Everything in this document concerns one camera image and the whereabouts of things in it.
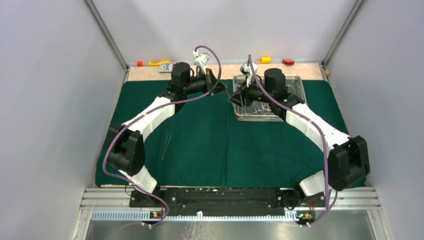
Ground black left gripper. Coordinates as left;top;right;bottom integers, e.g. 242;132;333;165
183;68;229;97

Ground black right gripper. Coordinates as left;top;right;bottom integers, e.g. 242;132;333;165
228;76;274;109

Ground metal mesh instrument tray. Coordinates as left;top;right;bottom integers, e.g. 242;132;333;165
232;75;307;122

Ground dark green surgical drape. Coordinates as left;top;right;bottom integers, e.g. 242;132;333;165
110;80;348;188

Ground steel tweezers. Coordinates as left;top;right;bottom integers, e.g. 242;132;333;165
161;133;173;160

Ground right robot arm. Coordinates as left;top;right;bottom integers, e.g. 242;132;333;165
229;64;370;206

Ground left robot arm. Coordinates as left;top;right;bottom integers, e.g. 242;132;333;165
102;62;227;207

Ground surgical scissors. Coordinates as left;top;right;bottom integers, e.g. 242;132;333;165
252;102;273;116

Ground yellow wooden block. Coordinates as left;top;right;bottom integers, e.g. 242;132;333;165
260;56;272;64

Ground playing card box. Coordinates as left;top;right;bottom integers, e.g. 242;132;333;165
159;62;175;73

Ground red toy block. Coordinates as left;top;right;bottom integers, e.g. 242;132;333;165
282;58;295;66

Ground yellow toy piece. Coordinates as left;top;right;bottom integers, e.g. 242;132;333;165
148;60;170;67

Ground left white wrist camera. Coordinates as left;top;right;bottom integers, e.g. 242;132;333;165
193;50;211;74

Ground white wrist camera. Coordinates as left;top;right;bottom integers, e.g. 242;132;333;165
240;62;254;87
193;50;211;74

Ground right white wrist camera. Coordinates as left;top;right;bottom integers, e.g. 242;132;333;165
240;62;254;87

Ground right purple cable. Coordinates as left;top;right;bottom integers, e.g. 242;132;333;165
247;53;339;228

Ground purple cable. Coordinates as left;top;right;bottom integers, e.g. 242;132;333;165
101;44;223;229
247;53;339;228

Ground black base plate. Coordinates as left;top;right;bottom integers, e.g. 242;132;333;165
129;187;325;217

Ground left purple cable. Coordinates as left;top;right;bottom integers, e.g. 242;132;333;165
101;44;223;229

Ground aluminium frame rail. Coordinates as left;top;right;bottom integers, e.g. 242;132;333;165
80;187;381;210

